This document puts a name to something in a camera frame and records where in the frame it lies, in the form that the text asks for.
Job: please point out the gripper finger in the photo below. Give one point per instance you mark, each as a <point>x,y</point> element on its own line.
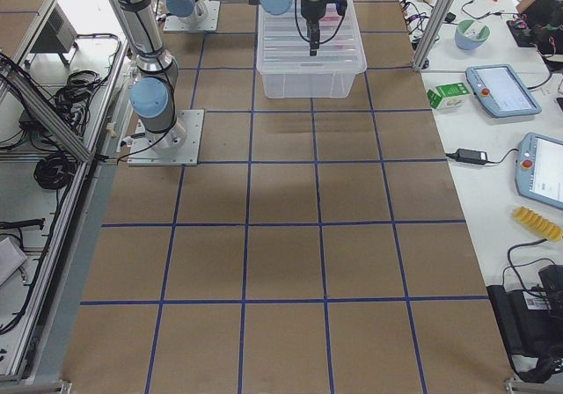
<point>313,34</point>

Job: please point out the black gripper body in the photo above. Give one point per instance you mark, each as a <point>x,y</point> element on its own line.
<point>312,4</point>

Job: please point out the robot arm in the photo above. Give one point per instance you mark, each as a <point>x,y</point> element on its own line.
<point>153,96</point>

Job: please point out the clear plastic storage box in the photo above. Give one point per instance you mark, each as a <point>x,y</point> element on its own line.
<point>284,61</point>

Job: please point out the green white carton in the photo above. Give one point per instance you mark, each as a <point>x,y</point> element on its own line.
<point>446,96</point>

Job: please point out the light green bowl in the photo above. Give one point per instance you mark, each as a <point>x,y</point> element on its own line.
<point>471,34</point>

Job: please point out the teach pendant far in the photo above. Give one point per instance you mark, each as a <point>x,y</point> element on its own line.
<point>501,92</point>

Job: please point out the teach pendant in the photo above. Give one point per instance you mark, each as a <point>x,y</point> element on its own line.
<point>501,92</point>
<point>538,172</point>

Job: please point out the black power adapter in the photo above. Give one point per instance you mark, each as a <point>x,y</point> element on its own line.
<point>467,156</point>

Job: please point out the teach pendant near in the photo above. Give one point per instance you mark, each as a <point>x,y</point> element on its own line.
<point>538,172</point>

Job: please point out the yellow corrugated toy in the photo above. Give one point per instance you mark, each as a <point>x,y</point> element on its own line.
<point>538,224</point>

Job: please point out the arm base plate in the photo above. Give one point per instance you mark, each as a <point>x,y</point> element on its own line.
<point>180,146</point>
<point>191,16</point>

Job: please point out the aluminium frame post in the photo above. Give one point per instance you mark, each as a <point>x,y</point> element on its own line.
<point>427,40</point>

